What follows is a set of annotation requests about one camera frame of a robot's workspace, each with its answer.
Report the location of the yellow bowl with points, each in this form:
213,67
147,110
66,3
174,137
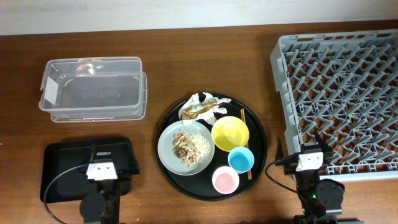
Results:
229,132

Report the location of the black rectangular tray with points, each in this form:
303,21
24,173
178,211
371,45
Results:
59,157

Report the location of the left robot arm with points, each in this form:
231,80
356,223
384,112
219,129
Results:
103,205

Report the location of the grey dishwasher rack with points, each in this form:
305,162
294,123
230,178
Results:
342,86

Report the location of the wooden chopstick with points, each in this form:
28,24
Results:
243,117

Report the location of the clear plastic bin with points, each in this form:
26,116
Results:
94,89

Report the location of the food scraps and rice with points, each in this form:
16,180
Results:
192,149

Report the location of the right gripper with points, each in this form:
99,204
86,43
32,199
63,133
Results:
326,149

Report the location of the gold snack wrapper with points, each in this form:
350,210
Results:
194,110

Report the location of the pink cup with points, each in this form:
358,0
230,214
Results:
225,180

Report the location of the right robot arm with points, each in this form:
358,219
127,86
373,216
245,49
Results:
321,199

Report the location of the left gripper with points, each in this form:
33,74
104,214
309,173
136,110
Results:
125,175

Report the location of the round black serving tray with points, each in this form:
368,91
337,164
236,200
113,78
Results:
199,186

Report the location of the grey plate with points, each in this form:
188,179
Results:
165,148

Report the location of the white napkin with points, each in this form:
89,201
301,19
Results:
209,116

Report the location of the light blue cup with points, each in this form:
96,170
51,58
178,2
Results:
241,159

